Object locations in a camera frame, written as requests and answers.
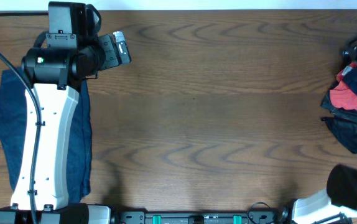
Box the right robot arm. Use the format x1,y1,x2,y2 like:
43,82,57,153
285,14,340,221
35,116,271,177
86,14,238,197
277,36,357,223

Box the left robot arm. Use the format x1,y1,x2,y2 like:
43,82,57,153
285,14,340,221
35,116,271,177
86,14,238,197
0,2,131,224

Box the navy blue folded garment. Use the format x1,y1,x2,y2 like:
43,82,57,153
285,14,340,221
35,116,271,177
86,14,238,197
0,70,92,203

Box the red t-shirt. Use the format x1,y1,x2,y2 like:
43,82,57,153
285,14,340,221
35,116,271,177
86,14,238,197
329,62,357,111

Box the black garment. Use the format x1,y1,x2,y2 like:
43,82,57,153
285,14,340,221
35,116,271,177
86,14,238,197
321,82,357,154

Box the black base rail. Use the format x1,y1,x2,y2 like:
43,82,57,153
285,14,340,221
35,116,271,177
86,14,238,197
118,208,290,224

